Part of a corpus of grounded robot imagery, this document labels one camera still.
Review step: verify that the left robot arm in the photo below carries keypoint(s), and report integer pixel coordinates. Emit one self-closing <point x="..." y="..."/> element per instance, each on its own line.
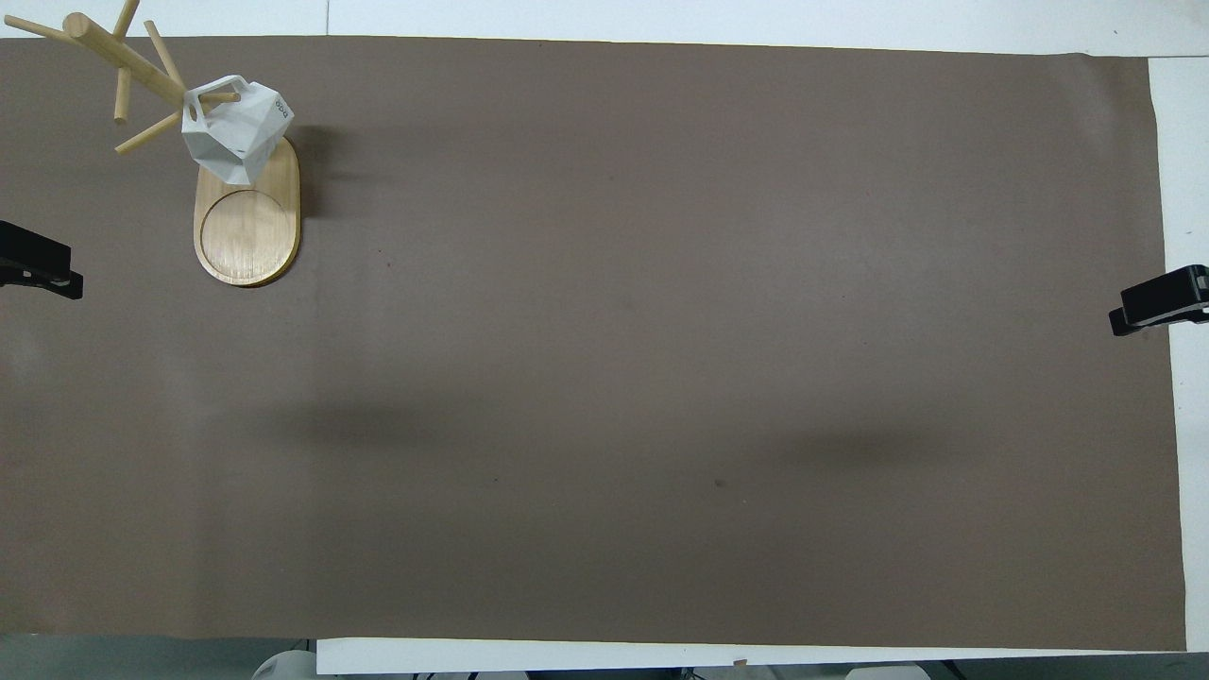
<point x="283" y="665"/>

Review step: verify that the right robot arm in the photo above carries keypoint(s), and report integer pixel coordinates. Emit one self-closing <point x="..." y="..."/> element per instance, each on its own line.
<point x="883" y="672"/>

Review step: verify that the wooden cup rack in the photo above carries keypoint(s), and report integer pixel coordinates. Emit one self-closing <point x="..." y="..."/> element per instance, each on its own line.
<point x="247" y="227"/>

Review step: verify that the white faceted cup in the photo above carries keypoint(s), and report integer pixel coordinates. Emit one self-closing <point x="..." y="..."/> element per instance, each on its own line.
<point x="236" y="132"/>

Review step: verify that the black right clamp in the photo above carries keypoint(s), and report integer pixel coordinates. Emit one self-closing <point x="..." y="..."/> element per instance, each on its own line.
<point x="1164" y="299"/>

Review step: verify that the black clamp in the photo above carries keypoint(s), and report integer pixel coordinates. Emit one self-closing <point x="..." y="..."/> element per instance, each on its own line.
<point x="1164" y="299"/>
<point x="33" y="259"/>

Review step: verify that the black left clamp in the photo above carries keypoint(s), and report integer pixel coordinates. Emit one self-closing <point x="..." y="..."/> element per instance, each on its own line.
<point x="33" y="259"/>

